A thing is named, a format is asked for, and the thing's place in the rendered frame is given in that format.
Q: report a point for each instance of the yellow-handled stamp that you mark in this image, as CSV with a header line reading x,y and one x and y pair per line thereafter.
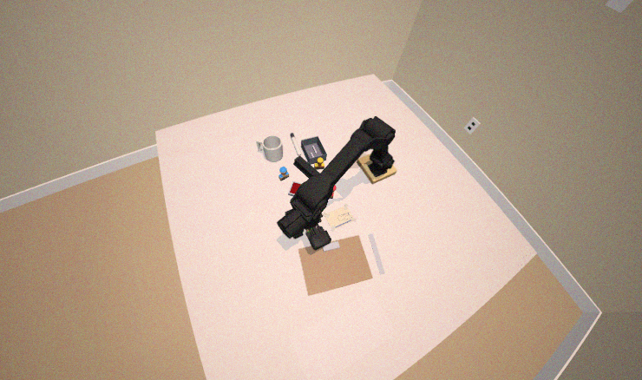
x,y
319,164

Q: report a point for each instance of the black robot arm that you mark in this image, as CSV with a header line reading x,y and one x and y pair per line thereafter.
x,y
373,134

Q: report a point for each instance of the grey flat bar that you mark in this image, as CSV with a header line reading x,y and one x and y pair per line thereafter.
x,y
376,253

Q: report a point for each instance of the cream paper card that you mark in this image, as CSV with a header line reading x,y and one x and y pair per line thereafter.
x,y
340,217

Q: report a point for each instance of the grey mug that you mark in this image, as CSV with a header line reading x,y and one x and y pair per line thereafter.
x,y
272,146

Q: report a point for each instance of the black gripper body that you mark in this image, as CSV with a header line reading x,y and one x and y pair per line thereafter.
x,y
319,237

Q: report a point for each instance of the white marker with black cap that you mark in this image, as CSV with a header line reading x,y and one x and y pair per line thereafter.
x,y
295,143

